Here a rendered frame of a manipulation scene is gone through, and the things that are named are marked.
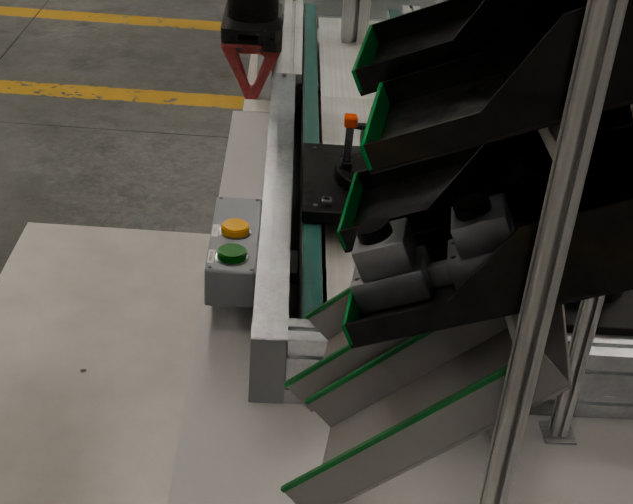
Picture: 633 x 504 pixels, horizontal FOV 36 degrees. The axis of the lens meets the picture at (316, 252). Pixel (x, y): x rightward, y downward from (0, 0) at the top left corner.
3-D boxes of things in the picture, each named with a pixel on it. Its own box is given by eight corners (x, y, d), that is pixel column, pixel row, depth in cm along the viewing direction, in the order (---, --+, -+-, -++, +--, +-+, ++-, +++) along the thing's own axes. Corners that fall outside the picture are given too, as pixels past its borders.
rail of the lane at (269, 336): (248, 402, 122) (250, 333, 117) (270, 118, 198) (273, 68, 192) (291, 404, 122) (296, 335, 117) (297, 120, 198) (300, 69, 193)
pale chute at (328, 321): (311, 413, 102) (283, 385, 101) (330, 340, 113) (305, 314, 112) (535, 284, 90) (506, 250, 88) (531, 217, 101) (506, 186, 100)
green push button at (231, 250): (216, 269, 131) (216, 256, 130) (218, 253, 135) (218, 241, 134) (245, 270, 131) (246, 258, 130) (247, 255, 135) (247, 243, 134)
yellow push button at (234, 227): (220, 242, 137) (220, 230, 136) (222, 228, 141) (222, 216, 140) (248, 244, 137) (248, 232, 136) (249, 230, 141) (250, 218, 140)
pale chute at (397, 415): (311, 520, 89) (279, 490, 88) (332, 427, 101) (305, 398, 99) (572, 388, 77) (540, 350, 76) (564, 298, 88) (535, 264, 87)
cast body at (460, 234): (456, 295, 80) (431, 223, 77) (457, 268, 83) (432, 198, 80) (558, 270, 77) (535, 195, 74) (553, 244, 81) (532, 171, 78)
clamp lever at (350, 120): (340, 162, 151) (345, 117, 147) (340, 156, 153) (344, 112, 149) (363, 163, 151) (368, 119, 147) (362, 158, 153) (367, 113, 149)
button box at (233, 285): (203, 306, 133) (204, 268, 129) (216, 229, 151) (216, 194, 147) (254, 309, 133) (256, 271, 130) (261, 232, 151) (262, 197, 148)
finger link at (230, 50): (281, 84, 117) (283, 8, 112) (279, 107, 111) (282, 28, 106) (225, 82, 117) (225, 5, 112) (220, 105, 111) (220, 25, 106)
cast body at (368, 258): (360, 315, 82) (332, 247, 79) (366, 288, 86) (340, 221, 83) (455, 294, 80) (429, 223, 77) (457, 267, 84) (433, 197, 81)
